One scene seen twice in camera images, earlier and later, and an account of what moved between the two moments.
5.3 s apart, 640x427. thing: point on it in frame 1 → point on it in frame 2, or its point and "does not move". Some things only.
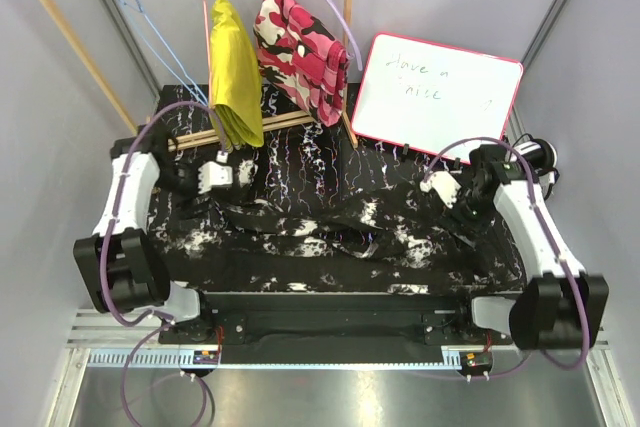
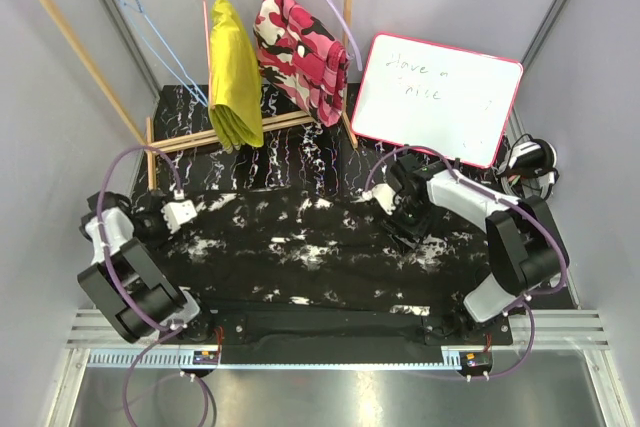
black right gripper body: (472, 206) → (413, 218)
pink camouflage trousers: (301, 56) does not move
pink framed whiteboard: (426, 97) does not move
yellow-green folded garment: (234, 77) does not move
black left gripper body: (182, 182) → (152, 227)
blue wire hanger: (156, 42) does not move
